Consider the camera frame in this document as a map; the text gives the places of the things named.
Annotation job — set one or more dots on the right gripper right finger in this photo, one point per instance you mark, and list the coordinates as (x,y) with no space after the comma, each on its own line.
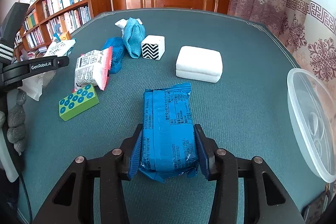
(265,198)

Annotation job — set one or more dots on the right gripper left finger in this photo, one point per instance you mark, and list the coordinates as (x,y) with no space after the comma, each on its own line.
(71,199)

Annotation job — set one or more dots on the white medicine box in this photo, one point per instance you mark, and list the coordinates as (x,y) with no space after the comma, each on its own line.
(60,48)

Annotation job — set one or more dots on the orange yellow toy block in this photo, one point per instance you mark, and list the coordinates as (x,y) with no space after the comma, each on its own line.
(65,36)

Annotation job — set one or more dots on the white red glove packet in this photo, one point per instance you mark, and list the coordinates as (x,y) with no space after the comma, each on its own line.
(92,68)

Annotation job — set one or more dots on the blue snack packet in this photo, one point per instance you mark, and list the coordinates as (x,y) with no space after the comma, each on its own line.
(166,145)
(118,50)

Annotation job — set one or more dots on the teal cloth with white straps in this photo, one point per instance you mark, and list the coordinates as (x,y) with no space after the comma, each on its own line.
(133,33)

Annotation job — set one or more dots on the white sponge block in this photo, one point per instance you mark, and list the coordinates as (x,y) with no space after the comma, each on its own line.
(200,64)

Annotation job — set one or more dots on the grey gloved left hand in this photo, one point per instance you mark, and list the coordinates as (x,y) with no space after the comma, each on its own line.
(16,133)

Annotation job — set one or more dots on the white tissue packet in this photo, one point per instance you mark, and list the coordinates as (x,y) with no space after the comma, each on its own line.
(33,86)

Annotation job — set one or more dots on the wooden bookshelf with books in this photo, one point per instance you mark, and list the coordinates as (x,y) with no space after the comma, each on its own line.
(44,17)

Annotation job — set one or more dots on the green block blue dots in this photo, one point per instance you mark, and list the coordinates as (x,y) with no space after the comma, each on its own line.
(78,102)

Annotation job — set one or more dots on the clear plastic bowl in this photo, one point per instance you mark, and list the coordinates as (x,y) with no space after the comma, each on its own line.
(312,115)

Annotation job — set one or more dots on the black white zigzag cube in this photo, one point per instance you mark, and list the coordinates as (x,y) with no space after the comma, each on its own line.
(153,47)

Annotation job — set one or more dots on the patterned purple curtain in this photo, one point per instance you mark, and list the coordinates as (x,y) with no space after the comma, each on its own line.
(305,27)

